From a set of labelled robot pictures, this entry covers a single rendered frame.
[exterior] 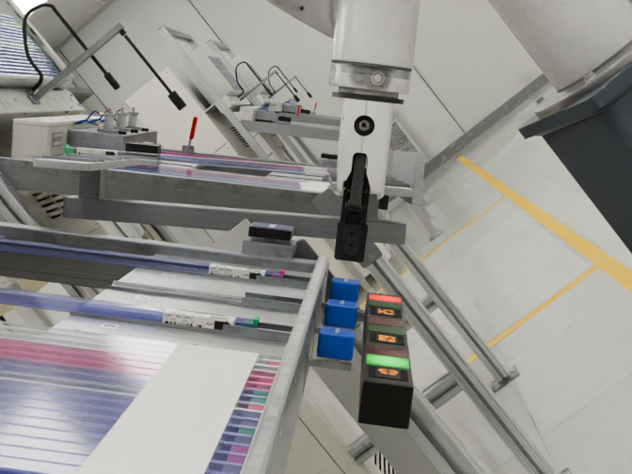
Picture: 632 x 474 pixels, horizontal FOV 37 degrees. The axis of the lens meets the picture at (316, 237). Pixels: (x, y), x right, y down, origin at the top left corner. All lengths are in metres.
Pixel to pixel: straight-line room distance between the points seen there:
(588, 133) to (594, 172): 0.06
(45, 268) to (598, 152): 0.65
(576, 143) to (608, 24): 0.14
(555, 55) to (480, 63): 7.45
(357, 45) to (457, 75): 7.57
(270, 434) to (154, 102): 5.05
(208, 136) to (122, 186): 3.58
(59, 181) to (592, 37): 1.19
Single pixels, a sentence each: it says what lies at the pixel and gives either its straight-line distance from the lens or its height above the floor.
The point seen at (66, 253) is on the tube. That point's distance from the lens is 1.05.
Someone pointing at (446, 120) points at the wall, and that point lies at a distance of 8.51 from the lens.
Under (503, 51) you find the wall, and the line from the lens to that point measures 8.56.
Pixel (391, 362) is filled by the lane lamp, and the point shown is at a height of 0.65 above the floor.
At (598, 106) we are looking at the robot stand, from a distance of 1.02.
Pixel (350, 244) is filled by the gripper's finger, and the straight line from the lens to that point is 0.99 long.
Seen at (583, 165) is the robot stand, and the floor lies 0.63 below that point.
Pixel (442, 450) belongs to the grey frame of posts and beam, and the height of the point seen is 0.45.
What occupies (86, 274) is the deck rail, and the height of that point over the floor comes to 0.89.
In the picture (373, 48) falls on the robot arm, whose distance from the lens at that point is 0.95.
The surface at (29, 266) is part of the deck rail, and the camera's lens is 1.16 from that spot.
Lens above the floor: 0.84
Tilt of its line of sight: 4 degrees down
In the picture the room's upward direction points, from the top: 39 degrees counter-clockwise
